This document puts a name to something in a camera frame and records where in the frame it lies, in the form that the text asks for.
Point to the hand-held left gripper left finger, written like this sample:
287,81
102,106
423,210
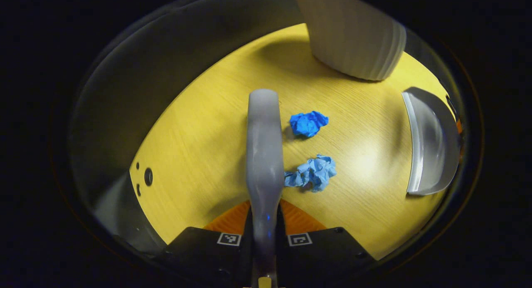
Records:
203,254

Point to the grey plastic dustpan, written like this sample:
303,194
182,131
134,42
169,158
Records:
434,146

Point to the dark blue paper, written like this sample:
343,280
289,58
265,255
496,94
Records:
308,124

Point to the grey plastic garbage bin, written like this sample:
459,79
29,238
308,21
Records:
353,34

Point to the light blue paper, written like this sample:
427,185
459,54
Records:
314,173

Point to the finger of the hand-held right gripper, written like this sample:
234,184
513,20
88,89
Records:
459,126

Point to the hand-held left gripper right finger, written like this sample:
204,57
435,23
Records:
324,254

